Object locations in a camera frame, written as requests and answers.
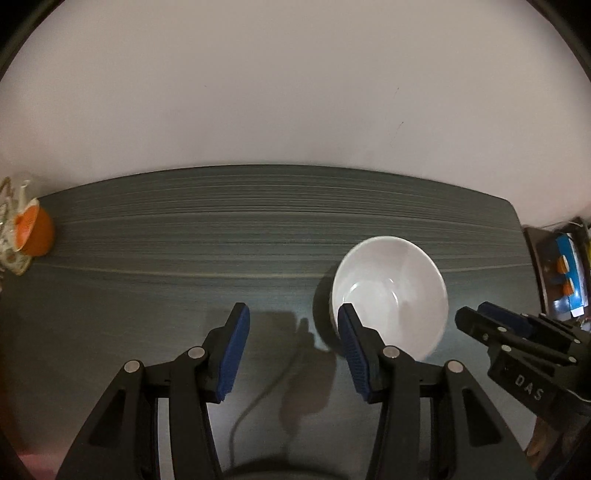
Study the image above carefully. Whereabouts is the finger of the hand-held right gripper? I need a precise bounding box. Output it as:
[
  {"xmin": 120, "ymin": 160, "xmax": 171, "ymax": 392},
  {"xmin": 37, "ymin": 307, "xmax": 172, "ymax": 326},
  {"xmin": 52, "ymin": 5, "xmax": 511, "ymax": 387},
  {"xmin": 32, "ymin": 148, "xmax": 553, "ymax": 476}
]
[
  {"xmin": 455, "ymin": 307, "xmax": 575, "ymax": 365},
  {"xmin": 478, "ymin": 301, "xmax": 539, "ymax": 336}
]

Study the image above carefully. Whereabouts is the blue cardboard box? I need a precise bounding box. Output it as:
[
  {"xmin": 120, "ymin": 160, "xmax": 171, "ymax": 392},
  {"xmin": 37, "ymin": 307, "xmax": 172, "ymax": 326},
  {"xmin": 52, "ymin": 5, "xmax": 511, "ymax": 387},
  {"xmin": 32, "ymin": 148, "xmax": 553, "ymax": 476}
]
[{"xmin": 551, "ymin": 233, "xmax": 588, "ymax": 315}]

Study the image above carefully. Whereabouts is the tray with blue orange items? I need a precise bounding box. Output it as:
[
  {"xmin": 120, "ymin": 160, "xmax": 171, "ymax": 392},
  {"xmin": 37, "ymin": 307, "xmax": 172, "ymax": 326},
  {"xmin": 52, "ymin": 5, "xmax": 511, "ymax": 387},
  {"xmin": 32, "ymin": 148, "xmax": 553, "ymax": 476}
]
[{"xmin": 522, "ymin": 217, "xmax": 591, "ymax": 324}]

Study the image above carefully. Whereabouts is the orange cup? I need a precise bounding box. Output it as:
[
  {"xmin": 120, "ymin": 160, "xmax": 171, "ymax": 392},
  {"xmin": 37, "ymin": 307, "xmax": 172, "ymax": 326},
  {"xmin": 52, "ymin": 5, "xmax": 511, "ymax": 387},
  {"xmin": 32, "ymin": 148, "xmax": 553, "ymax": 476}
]
[{"xmin": 14, "ymin": 199, "xmax": 55, "ymax": 257}]

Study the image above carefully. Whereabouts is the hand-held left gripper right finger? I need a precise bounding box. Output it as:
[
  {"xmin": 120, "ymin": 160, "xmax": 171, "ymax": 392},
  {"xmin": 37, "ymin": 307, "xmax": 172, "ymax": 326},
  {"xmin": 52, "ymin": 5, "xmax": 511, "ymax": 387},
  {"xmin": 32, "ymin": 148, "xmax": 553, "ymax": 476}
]
[{"xmin": 337, "ymin": 303, "xmax": 539, "ymax": 480}]

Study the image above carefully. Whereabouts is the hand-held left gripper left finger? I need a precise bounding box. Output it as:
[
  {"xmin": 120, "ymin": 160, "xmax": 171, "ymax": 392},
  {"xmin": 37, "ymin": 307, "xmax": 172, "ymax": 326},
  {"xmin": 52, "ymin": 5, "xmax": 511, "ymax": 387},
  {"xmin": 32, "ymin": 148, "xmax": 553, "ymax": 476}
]
[{"xmin": 55, "ymin": 302, "xmax": 251, "ymax": 480}]

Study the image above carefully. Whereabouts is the small white bowl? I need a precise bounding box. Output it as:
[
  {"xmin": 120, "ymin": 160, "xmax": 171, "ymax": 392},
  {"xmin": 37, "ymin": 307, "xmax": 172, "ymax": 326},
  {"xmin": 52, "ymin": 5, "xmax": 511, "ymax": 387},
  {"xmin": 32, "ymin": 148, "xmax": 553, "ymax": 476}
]
[{"xmin": 327, "ymin": 236, "xmax": 450, "ymax": 363}]

